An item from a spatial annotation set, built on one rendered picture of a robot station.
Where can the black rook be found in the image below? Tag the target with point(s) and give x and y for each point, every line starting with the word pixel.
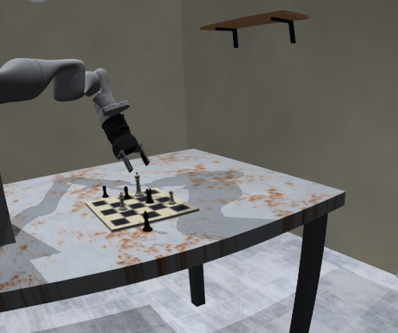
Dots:
pixel 149 197

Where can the white bishop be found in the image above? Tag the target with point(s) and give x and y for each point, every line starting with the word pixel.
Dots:
pixel 122 206

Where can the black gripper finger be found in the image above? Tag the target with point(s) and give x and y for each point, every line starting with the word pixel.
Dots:
pixel 142 153
pixel 125 160

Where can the chessboard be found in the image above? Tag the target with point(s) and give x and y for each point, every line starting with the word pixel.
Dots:
pixel 107 209

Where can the white pawn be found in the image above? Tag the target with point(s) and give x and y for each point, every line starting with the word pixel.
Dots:
pixel 171 202

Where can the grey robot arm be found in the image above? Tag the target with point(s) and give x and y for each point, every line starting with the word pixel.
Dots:
pixel 23 79

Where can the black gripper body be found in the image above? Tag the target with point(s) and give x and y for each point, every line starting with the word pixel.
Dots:
pixel 116 127

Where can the white chess king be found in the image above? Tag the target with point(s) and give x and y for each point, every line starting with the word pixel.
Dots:
pixel 138 188

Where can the black pawn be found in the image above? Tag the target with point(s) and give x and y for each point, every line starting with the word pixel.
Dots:
pixel 104 192
pixel 126 193

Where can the black bishop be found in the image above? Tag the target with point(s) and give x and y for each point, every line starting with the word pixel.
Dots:
pixel 147 227

